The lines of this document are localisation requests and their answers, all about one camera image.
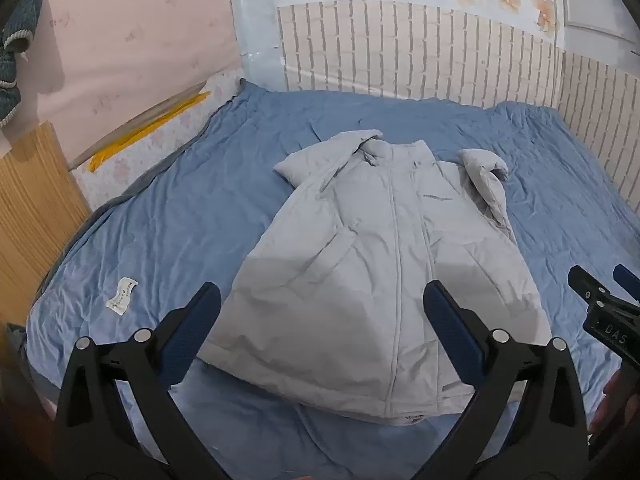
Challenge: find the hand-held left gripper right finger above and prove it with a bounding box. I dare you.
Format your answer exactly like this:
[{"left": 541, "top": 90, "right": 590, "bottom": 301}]
[{"left": 410, "top": 280, "right": 591, "bottom": 480}]

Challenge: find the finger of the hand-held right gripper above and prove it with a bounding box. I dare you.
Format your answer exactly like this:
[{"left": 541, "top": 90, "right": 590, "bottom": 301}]
[
  {"left": 568, "top": 264, "right": 615, "bottom": 312},
  {"left": 613, "top": 263, "right": 640, "bottom": 307}
]

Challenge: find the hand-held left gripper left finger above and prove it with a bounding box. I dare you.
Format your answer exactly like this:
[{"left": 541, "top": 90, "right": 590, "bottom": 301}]
[{"left": 52, "top": 281, "right": 236, "bottom": 480}]

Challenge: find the light grey padded jacket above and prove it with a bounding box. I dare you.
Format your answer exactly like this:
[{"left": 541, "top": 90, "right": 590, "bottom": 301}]
[{"left": 196, "top": 129, "right": 552, "bottom": 423}]

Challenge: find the person's right hand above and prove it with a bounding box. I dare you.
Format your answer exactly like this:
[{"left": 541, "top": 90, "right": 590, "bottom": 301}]
[{"left": 587, "top": 367, "right": 627, "bottom": 437}]

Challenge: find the white sheet label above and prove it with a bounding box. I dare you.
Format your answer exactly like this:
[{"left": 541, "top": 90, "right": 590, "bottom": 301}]
[{"left": 106, "top": 276, "right": 140, "bottom": 316}]

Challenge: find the blue bed sheet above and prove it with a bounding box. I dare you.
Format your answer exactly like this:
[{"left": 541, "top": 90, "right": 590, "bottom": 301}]
[{"left": 25, "top": 80, "right": 640, "bottom": 480}]

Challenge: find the wooden board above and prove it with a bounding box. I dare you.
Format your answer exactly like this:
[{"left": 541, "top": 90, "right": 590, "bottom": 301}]
[{"left": 0, "top": 121, "right": 93, "bottom": 328}]

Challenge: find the floral mattress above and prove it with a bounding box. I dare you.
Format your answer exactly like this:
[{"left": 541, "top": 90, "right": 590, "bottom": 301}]
[{"left": 70, "top": 71, "right": 243, "bottom": 211}]

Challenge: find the yellow tape strip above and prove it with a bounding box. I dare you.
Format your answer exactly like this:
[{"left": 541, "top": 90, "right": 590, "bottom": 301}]
[{"left": 87, "top": 91, "right": 212, "bottom": 173}]

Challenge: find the pink padded headboard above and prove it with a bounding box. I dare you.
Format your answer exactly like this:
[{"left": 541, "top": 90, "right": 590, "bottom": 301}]
[{"left": 30, "top": 0, "right": 243, "bottom": 166}]

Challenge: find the white door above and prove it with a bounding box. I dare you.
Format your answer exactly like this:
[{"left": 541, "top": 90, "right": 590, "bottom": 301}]
[{"left": 559, "top": 0, "right": 640, "bottom": 56}]

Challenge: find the clear plastic sheet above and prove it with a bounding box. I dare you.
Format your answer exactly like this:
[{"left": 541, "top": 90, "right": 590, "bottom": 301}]
[{"left": 226, "top": 0, "right": 286, "bottom": 93}]

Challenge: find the teal knitted garment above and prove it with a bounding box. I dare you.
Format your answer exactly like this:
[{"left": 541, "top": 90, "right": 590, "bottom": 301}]
[{"left": 0, "top": 0, "right": 46, "bottom": 133}]

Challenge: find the brick pattern wall panel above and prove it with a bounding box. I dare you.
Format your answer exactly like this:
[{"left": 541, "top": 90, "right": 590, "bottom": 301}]
[{"left": 276, "top": 0, "right": 640, "bottom": 196}]

